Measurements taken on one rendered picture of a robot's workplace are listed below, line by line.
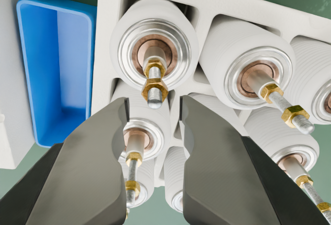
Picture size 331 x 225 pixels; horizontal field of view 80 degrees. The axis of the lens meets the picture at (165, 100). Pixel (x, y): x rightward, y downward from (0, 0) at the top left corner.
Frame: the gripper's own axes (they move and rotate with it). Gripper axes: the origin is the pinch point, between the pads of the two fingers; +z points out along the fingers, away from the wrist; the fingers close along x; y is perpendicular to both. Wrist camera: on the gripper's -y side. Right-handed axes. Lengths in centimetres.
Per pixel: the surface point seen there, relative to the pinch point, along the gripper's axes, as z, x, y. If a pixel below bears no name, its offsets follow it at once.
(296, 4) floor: 34.5, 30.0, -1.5
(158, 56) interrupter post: 6.6, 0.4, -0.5
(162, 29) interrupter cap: 9.3, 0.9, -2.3
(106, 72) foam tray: 16.6, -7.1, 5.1
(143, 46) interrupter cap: 9.5, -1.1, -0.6
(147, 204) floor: 35, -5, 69
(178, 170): 12.7, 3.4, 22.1
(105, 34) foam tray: 16.6, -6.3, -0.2
